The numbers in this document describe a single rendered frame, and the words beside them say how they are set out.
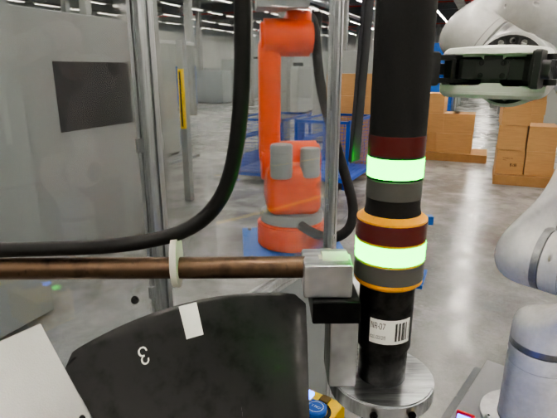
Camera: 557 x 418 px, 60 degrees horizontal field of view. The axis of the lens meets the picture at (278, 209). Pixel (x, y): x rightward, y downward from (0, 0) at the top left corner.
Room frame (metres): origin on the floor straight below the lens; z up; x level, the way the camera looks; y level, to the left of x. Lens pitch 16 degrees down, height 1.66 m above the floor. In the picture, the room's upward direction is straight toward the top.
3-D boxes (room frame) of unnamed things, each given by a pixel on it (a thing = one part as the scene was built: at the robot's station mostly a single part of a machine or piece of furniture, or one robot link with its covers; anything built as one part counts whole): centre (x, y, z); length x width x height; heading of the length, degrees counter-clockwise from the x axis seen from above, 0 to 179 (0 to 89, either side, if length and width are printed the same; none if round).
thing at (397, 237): (0.28, -0.07, 1.57); 0.04 x 0.04 x 0.01
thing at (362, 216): (0.28, -0.07, 1.55); 0.04 x 0.04 x 0.05
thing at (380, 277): (0.28, -0.07, 1.54); 0.04 x 0.04 x 0.01
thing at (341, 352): (0.28, -0.06, 1.50); 0.09 x 0.07 x 0.10; 91
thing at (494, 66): (0.53, -0.24, 1.66); 0.11 x 0.10 x 0.07; 146
